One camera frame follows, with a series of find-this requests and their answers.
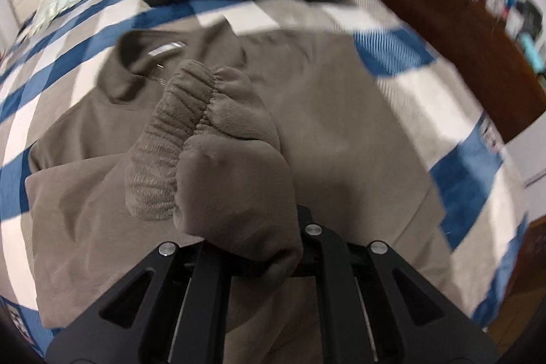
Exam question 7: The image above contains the taupe fleece jacket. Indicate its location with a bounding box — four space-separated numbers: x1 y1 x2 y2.
26 22 462 363

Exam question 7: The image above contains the blue white checked blanket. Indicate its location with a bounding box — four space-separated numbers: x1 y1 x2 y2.
1 0 528 354

